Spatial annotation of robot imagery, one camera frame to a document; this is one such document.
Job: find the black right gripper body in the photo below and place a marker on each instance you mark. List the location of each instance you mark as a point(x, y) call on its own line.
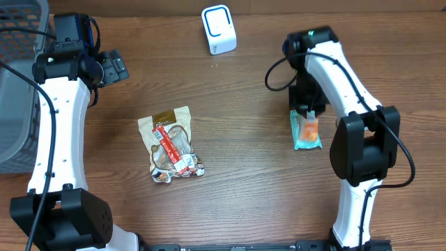
point(308, 105)

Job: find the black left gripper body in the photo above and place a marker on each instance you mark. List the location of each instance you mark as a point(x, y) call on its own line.
point(113, 66)

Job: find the orange snack packet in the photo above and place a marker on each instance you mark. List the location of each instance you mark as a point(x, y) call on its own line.
point(308, 126)

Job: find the teal white snack packet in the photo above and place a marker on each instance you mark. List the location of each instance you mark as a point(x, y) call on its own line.
point(299, 144)

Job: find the white brown snack bag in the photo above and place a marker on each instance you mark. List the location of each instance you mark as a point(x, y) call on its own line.
point(178, 116)

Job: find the red white snack packet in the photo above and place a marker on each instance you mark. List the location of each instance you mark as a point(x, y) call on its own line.
point(172, 154)

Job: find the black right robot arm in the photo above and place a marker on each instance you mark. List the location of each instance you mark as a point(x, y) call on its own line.
point(363, 147)

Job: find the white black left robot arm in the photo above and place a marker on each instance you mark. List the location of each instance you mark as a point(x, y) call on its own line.
point(59, 212)

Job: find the white barcode scanner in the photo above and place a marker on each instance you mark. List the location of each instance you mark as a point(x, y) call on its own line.
point(219, 29)

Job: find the grey plastic mesh basket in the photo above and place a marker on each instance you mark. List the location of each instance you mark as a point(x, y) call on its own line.
point(20, 110)

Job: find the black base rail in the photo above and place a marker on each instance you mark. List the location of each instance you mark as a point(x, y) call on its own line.
point(298, 246)

